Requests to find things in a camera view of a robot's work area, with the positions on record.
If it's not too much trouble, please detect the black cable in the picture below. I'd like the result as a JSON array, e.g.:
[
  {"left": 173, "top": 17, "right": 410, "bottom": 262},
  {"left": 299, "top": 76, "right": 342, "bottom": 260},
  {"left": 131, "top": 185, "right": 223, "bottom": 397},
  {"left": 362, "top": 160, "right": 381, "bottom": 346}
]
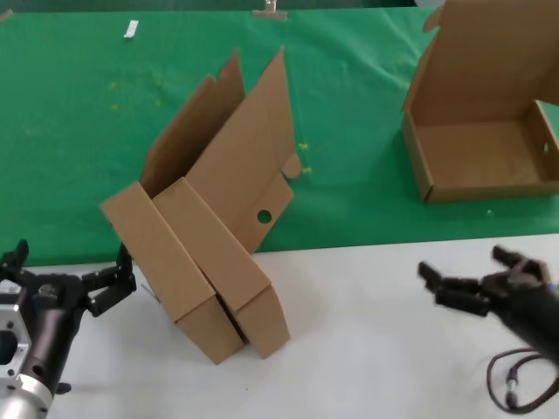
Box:
[{"left": 487, "top": 347, "right": 559, "bottom": 415}]

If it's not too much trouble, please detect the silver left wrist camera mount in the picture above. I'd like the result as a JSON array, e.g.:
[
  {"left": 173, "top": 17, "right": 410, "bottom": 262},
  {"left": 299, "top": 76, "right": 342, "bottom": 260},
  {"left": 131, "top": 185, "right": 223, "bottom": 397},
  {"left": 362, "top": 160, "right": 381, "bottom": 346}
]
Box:
[{"left": 0, "top": 278, "right": 35, "bottom": 381}]

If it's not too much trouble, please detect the green table cloth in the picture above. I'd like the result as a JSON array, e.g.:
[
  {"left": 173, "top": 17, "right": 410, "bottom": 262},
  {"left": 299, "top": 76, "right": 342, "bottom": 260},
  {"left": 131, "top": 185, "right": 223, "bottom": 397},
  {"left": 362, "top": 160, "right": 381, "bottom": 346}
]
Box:
[{"left": 0, "top": 3, "right": 559, "bottom": 268}]

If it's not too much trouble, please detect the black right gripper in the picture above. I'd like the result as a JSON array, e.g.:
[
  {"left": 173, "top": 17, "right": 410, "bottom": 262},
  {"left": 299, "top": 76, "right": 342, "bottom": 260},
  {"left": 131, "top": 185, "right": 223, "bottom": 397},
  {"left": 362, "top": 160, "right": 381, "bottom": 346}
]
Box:
[{"left": 418, "top": 245, "right": 559, "bottom": 355}]

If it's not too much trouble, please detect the brown cardboard box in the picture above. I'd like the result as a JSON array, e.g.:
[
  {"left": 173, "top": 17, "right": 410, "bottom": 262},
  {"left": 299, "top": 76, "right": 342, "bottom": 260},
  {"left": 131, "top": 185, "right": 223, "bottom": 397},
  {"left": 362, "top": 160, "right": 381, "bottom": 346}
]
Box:
[
  {"left": 100, "top": 50, "right": 245, "bottom": 366},
  {"left": 401, "top": 0, "right": 559, "bottom": 205},
  {"left": 152, "top": 45, "right": 302, "bottom": 360}
]

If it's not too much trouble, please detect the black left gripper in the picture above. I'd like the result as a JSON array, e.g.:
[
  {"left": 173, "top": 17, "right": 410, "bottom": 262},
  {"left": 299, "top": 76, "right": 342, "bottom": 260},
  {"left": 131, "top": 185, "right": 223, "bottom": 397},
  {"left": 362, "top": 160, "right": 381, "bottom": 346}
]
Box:
[{"left": 0, "top": 238, "right": 139, "bottom": 392}]

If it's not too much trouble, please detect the metal table clip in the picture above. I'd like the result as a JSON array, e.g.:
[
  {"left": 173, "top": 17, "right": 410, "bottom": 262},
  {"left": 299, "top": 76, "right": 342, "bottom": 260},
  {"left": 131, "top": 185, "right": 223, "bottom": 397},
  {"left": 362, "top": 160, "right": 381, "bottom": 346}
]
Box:
[{"left": 252, "top": 0, "right": 289, "bottom": 22}]

